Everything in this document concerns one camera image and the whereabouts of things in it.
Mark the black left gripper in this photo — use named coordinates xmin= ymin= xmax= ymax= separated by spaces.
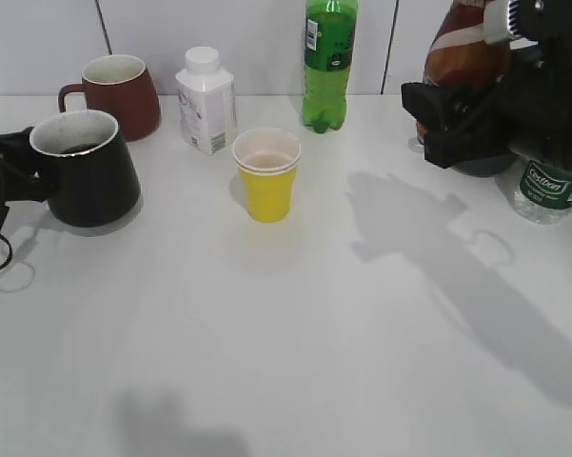
xmin=0 ymin=127 xmax=57 ymax=203

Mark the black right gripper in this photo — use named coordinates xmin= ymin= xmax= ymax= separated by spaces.
xmin=401 ymin=1 xmax=572 ymax=174

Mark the Nescafe coffee bottle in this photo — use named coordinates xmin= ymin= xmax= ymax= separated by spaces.
xmin=416 ymin=0 xmax=513 ymax=144

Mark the black ceramic mug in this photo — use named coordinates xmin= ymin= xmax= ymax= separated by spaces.
xmin=29 ymin=109 xmax=141 ymax=228

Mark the yellow paper cup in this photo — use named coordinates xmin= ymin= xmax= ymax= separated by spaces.
xmin=232 ymin=128 xmax=302 ymax=223

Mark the dark grey ceramic mug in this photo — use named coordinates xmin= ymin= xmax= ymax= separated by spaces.
xmin=453 ymin=154 xmax=517 ymax=178

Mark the Cestbon water bottle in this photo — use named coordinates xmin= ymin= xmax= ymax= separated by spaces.
xmin=511 ymin=159 xmax=572 ymax=225

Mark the dark red ceramic mug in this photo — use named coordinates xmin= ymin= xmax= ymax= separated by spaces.
xmin=57 ymin=54 xmax=161 ymax=141

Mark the green soda bottle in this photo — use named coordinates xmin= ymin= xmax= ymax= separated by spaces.
xmin=303 ymin=1 xmax=359 ymax=133

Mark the white plastic milk bottle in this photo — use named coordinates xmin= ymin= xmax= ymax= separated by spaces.
xmin=175 ymin=47 xmax=238 ymax=155

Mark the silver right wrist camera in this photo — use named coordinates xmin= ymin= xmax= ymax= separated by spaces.
xmin=483 ymin=0 xmax=522 ymax=46

